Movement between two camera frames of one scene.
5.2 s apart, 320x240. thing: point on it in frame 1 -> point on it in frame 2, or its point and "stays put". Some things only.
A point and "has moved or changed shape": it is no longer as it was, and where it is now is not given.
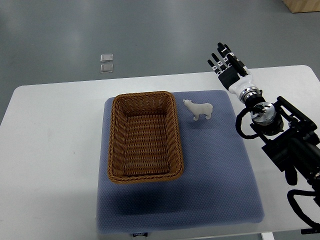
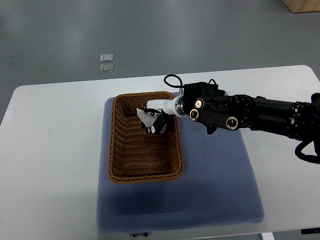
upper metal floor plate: [106, 58] stays put
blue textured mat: [216, 186] stays put
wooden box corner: [302, 6] stays put
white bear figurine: [198, 109] has moved or changed shape
